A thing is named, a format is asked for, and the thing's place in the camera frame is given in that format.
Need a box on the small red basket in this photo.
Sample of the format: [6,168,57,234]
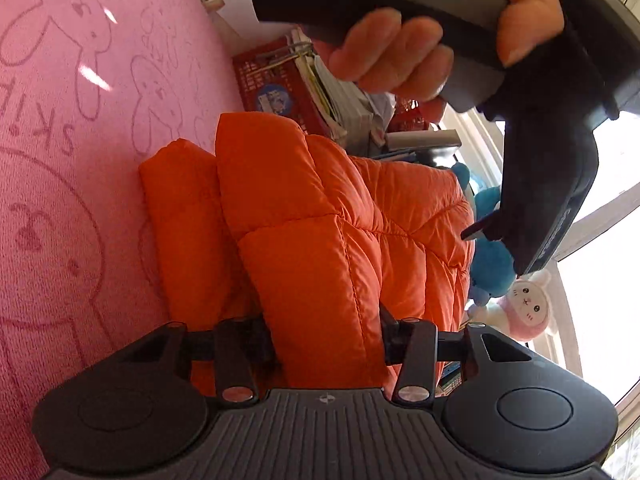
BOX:
[387,99,446,132]

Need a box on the grey flat panel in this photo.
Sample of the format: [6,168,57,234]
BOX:
[382,129,461,153]

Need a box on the pink rabbit-print mat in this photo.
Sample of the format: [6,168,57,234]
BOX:
[0,0,261,473]

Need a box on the stack of paper workbooks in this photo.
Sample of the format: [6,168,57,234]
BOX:
[287,27,396,148]

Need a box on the large blue plush toy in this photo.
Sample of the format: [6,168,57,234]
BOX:
[452,162,518,307]

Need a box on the person's left hand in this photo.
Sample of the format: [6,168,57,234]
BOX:
[327,0,567,104]

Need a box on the red plastic crate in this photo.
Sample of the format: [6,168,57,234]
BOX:
[231,35,351,143]

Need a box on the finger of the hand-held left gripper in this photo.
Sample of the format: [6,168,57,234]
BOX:
[460,211,503,242]

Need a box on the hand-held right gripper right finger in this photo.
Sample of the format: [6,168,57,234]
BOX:
[378,302,532,408]

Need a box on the orange down jacket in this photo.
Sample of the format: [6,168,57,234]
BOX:
[138,111,476,396]

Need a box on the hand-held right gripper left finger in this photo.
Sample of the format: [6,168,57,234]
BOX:
[120,316,276,407]

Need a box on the white rabbit plush toy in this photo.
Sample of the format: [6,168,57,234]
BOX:
[465,269,555,343]

